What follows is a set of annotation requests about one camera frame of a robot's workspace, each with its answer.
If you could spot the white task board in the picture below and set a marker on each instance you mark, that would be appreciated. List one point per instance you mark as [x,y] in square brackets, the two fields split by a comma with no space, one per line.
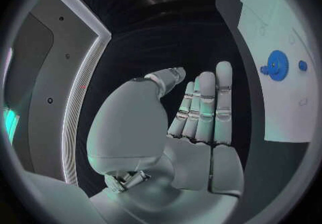
[284,107]

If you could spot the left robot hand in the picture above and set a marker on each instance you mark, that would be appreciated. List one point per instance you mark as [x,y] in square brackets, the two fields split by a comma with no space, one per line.
[130,127]

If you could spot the glowing light bar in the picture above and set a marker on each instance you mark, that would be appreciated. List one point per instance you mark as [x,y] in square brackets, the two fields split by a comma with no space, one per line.
[10,125]

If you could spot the small blue gear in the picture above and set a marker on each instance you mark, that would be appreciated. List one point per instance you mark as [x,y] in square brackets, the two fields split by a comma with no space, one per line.
[302,65]
[264,70]

